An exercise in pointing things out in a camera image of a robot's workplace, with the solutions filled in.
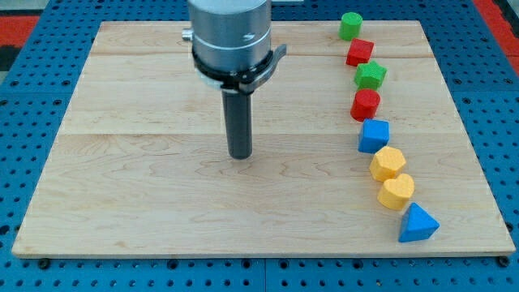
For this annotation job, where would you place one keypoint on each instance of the red cube block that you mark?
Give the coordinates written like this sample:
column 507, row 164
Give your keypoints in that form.
column 359, row 52

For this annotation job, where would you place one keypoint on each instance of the green star block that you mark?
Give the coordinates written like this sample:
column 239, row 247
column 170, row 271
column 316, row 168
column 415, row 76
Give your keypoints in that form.
column 370, row 75

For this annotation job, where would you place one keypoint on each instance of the yellow heart block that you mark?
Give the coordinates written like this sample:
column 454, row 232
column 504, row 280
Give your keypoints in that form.
column 395, row 193

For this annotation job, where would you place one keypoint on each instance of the light wooden board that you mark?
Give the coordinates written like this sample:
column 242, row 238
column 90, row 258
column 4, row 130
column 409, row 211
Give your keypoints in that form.
column 140, row 166

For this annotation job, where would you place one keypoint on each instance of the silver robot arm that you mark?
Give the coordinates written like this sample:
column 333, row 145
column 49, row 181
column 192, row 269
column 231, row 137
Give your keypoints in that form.
column 232, row 51

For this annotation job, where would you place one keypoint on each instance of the black clamp ring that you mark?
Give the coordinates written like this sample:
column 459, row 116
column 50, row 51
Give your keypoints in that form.
column 243, row 82

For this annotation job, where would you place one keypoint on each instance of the green cylinder block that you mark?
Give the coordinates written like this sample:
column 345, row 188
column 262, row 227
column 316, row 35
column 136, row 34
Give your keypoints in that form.
column 350, row 26

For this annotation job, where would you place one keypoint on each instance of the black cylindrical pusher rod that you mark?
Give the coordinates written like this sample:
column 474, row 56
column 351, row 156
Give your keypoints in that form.
column 237, row 113

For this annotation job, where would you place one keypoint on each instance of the blue cube block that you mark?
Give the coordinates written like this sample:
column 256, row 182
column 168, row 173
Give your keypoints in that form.
column 374, row 135

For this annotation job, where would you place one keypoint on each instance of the red cylinder block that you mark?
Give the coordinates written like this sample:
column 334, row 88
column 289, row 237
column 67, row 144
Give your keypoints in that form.
column 365, row 104

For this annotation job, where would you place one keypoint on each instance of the yellow hexagon block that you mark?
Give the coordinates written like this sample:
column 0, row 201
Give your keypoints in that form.
column 387, row 163

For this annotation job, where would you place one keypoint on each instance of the blue triangle block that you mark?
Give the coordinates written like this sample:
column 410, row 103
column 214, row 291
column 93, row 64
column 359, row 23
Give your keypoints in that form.
column 417, row 224

